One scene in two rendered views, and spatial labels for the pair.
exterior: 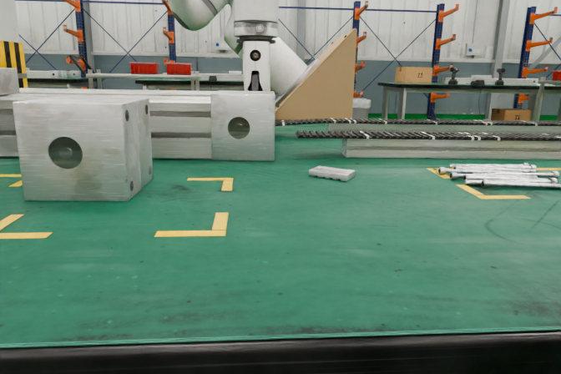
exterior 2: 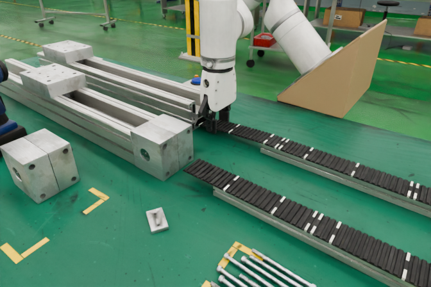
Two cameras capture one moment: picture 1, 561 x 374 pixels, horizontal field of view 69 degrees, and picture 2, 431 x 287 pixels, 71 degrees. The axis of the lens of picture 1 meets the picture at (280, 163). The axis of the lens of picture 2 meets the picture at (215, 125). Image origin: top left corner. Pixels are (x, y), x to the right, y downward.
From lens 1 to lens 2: 55 cm
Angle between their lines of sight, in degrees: 40
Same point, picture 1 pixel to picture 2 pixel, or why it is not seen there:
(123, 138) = (27, 179)
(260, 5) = (210, 47)
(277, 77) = (296, 61)
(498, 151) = (333, 250)
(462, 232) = not seen: outside the picture
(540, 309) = not seen: outside the picture
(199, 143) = (129, 154)
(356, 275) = not seen: outside the picture
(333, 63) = (332, 66)
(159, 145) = (113, 148)
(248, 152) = (151, 170)
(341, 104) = (334, 102)
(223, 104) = (136, 139)
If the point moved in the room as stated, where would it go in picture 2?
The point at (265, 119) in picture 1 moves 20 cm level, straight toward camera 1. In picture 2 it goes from (156, 156) to (64, 215)
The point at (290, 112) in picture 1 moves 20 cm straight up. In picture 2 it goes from (290, 98) to (299, 34)
